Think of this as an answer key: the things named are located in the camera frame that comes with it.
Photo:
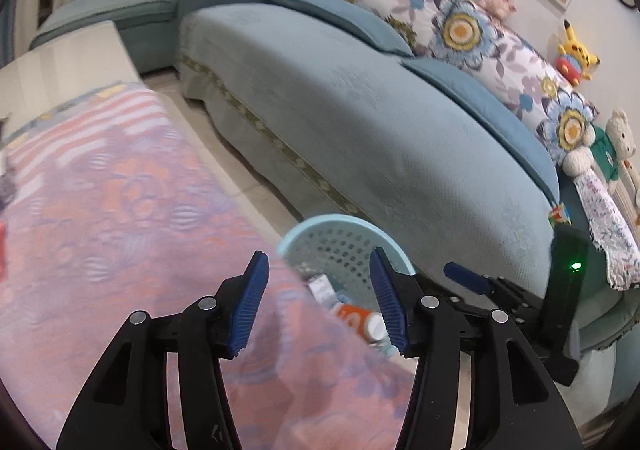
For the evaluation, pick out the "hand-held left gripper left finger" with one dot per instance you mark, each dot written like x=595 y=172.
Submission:
x=247 y=305

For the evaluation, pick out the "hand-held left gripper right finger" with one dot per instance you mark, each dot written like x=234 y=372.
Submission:
x=390 y=305

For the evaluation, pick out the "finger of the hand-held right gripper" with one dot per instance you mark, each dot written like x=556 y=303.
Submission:
x=467 y=277

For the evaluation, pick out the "orange snack packet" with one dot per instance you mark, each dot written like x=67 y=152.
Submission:
x=352 y=316

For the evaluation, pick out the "light blue plastic basket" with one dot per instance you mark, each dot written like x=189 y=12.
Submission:
x=340 y=245

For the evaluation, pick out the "floral cloth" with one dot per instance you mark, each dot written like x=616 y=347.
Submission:
x=610 y=230

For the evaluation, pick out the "colourful puzzle cube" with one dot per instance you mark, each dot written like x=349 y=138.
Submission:
x=560 y=215

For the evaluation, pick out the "pink printed blanket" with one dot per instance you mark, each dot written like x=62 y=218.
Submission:
x=125 y=230

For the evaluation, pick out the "beige teddy bear green shirt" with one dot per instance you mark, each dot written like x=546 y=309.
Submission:
x=607 y=157

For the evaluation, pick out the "blue seat cushion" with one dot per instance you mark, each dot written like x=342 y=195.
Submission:
x=490 y=119
x=340 y=17

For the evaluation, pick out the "blue sofa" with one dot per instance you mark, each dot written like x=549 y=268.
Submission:
x=350 y=104

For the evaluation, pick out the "yellow plush toy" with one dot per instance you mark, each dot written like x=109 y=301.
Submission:
x=575 y=54

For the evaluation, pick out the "white coffee table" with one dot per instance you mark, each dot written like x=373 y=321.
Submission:
x=65 y=59

